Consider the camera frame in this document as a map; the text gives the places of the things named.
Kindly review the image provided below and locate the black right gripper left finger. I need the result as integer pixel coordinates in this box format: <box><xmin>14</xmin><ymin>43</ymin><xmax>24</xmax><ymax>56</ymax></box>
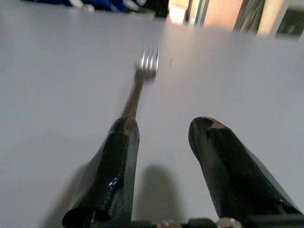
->
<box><xmin>62</xmin><ymin>116</ymin><xmax>141</xmax><ymax>228</ymax></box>

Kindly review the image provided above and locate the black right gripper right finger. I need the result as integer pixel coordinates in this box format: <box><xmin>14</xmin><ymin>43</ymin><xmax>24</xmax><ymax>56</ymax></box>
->
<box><xmin>188</xmin><ymin>115</ymin><xmax>304</xmax><ymax>219</ymax></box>

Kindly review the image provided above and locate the silver metal fork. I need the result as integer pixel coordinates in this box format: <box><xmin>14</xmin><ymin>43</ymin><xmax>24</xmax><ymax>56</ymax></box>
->
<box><xmin>121</xmin><ymin>45</ymin><xmax>160</xmax><ymax>124</ymax></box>

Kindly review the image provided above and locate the beige door panel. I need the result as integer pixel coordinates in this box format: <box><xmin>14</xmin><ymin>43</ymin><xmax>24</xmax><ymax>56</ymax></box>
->
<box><xmin>204</xmin><ymin>0</ymin><xmax>243</xmax><ymax>28</ymax></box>

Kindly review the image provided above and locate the blue fabric item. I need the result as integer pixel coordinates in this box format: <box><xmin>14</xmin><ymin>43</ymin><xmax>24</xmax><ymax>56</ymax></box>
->
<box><xmin>21</xmin><ymin>0</ymin><xmax>148</xmax><ymax>12</ymax></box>

